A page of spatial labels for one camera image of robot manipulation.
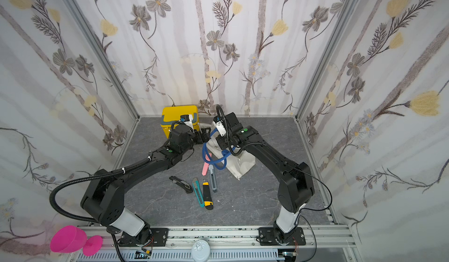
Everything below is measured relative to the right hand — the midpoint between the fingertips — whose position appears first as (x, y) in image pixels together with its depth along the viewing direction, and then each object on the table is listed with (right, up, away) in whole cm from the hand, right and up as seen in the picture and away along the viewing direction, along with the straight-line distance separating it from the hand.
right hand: (223, 135), depth 83 cm
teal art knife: (-13, -28, +4) cm, 31 cm away
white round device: (-9, -44, -16) cm, 48 cm away
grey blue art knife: (-6, -22, +9) cm, 25 cm away
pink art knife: (-10, -18, +13) cm, 24 cm away
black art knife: (-22, -25, +6) cm, 33 cm away
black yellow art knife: (-8, -33, +1) cm, 34 cm away
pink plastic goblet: (-52, -35, -23) cm, 67 cm away
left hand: (-9, +4, +2) cm, 10 cm away
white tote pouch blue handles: (+1, -11, -3) cm, 11 cm away
